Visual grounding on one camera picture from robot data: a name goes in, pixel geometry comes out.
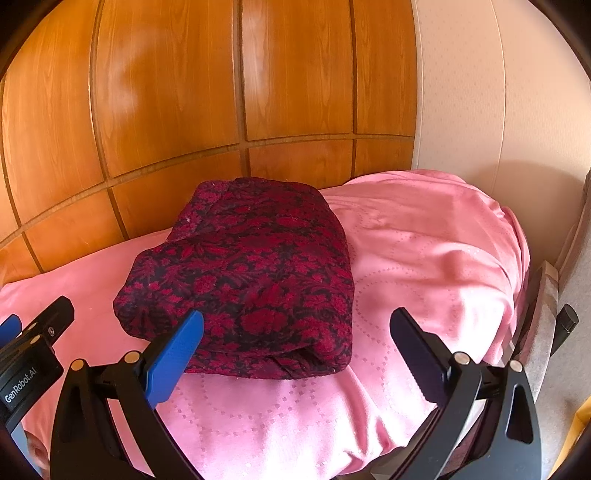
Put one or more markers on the person's left hand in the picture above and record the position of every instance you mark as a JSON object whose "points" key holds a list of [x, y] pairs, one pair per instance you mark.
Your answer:
{"points": [[38, 454]]}

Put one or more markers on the wooden panelled wardrobe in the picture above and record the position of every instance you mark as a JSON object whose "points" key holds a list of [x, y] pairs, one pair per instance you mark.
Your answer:
{"points": [[112, 112]]}

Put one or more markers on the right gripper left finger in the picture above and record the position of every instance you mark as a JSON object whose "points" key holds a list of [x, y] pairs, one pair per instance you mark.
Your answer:
{"points": [[85, 442]]}

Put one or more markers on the pink bed sheet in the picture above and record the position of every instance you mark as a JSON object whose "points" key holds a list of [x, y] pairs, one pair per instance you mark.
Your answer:
{"points": [[423, 240]]}

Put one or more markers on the dark red floral garment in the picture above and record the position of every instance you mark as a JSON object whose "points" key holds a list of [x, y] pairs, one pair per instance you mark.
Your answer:
{"points": [[266, 263]]}

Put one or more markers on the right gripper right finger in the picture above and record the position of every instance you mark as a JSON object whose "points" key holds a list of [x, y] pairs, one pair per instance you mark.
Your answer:
{"points": [[485, 425]]}

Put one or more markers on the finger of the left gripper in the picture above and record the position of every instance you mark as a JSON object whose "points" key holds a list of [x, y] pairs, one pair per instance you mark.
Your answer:
{"points": [[47, 327], [9, 330]]}

